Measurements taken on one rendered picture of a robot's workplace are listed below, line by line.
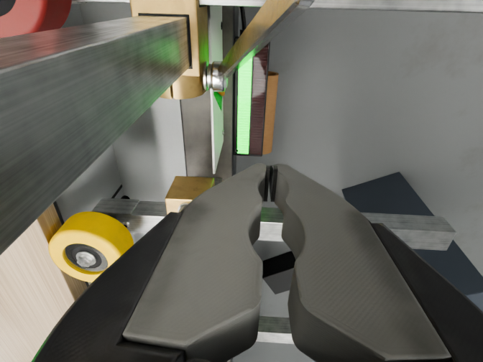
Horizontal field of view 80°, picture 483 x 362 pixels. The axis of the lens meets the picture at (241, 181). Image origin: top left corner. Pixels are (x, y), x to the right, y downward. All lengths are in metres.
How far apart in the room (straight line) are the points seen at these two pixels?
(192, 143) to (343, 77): 0.81
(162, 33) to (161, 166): 0.44
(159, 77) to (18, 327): 0.44
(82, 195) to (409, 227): 0.47
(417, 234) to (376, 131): 0.92
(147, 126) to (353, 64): 0.82
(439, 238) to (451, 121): 1.01
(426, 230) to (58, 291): 0.45
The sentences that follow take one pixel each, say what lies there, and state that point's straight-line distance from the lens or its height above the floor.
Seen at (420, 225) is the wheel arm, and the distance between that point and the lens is 0.41.
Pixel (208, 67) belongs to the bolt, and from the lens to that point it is 0.27.
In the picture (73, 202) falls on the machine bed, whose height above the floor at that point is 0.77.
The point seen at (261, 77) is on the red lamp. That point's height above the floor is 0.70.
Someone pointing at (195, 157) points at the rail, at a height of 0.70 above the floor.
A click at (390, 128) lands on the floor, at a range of 1.31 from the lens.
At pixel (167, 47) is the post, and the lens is 0.19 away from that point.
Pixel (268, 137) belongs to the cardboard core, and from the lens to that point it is 1.14.
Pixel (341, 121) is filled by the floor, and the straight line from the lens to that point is 1.24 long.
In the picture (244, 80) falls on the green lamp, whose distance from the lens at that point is 0.42.
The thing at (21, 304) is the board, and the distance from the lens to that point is 0.49.
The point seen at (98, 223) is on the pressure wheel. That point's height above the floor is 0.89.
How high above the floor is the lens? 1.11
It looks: 57 degrees down
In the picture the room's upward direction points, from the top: 174 degrees counter-clockwise
